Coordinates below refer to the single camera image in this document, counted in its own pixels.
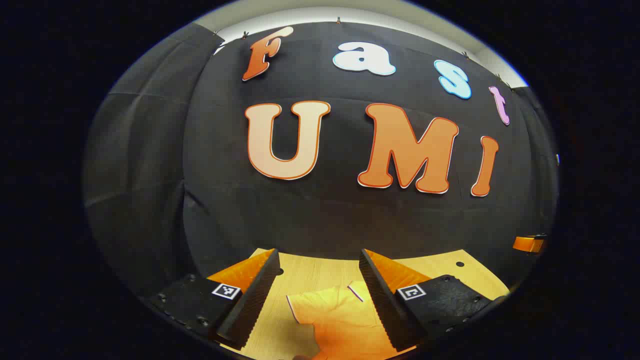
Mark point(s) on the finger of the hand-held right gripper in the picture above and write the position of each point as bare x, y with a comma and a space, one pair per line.
527, 244

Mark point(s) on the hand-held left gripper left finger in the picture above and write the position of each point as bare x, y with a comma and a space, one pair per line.
255, 300

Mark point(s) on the orange T-shirt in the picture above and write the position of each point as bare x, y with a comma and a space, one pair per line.
345, 325

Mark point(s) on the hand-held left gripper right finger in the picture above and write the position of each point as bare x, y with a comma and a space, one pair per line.
382, 305

